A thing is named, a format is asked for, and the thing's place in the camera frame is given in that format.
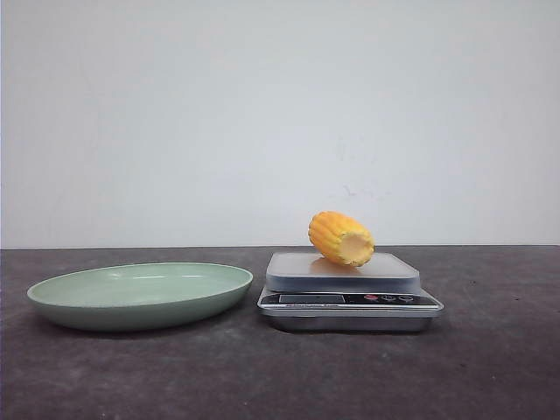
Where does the silver digital kitchen scale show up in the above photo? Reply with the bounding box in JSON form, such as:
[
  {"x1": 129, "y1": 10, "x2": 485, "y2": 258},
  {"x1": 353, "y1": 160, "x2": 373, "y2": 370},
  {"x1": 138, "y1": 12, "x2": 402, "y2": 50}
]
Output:
[{"x1": 257, "y1": 252, "x2": 444, "y2": 333}]

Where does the yellow corn cob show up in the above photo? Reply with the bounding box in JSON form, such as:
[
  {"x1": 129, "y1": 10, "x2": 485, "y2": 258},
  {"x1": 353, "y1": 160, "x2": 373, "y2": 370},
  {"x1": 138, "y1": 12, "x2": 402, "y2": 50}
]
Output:
[{"x1": 308, "y1": 211, "x2": 375, "y2": 267}]

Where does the light green plate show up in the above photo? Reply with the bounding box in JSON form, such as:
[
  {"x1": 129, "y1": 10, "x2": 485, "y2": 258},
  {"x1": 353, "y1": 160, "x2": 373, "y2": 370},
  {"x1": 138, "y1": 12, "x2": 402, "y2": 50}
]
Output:
[{"x1": 27, "y1": 262, "x2": 253, "y2": 332}]

